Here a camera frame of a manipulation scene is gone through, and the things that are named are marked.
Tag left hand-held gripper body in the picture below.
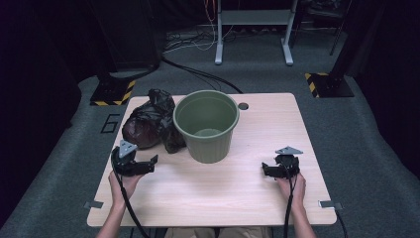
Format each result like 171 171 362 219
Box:
110 139 153 178

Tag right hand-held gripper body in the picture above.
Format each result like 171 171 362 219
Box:
273 145 304 180

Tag black plastic garbage bag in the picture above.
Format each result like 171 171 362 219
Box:
121 88 187 155

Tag green plastic bucket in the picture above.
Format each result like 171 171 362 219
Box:
172 89 241 165

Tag person's left hand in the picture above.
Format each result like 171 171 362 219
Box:
108 170 145 210

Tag person's right hand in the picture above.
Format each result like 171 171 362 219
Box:
275 173 307 208

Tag black yellow striped stand base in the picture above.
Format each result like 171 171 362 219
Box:
89 74 137 107
303 71 356 99

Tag person's beige shorts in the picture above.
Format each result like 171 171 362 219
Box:
163 226 273 238

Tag dark curtain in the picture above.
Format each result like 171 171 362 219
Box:
346 0 420 181
0 0 100 229

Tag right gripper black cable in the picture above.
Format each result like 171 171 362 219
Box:
282 175 299 238

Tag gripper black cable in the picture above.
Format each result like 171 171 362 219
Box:
282 175 299 238
111 155 152 238

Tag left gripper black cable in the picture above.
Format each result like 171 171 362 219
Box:
111 155 152 238

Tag grey metal table bracket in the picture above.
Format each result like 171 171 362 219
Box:
318 199 344 211
83 200 105 210

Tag black cable at bracket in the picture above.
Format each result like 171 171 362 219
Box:
334 209 349 238

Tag thick black floor cables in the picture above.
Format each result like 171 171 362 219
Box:
160 55 244 95

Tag tangle of thin floor cables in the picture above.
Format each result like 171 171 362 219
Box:
162 28 239 54

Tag black stand post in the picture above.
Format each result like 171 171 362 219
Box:
330 0 368 80
87 0 162 80

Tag orange hanging cables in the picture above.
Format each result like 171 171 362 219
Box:
203 0 220 53

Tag white metal desk frame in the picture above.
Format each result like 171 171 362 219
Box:
214 0 299 66

